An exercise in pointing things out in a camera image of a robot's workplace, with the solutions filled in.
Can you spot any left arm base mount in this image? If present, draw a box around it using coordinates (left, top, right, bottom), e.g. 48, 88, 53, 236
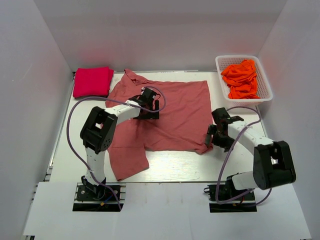
72, 183, 121, 213

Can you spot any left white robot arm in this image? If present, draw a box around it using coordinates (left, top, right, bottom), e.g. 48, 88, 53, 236
80, 87, 159, 200

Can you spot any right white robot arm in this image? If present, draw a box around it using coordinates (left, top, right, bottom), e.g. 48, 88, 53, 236
205, 107, 297, 202

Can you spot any white plastic mesh basket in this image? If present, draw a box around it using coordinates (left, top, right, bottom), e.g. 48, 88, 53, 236
215, 55, 273, 107

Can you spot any folded magenta t-shirt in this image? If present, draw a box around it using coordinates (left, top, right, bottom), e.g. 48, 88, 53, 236
72, 67, 114, 99

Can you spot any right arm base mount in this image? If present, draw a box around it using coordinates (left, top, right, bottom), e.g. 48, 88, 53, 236
203, 183, 257, 213

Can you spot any orange crumpled t-shirt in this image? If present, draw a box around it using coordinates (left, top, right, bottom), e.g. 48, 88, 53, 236
220, 59, 260, 99

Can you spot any salmon pink t-shirt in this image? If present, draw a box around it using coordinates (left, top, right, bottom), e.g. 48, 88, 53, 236
108, 69, 213, 181

